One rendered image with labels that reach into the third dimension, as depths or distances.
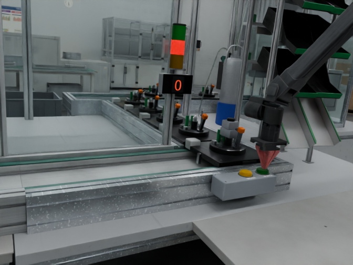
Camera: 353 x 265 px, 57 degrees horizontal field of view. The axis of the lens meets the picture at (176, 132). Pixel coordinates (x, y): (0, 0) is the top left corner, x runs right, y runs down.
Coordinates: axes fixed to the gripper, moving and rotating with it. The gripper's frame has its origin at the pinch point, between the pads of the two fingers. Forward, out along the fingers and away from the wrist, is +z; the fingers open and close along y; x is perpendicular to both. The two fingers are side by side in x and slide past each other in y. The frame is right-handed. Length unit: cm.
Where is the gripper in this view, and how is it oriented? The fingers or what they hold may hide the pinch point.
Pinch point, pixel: (263, 166)
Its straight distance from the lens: 111.2
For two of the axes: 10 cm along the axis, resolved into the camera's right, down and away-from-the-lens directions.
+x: 4.6, 2.7, -8.5
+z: -1.0, 9.6, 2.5
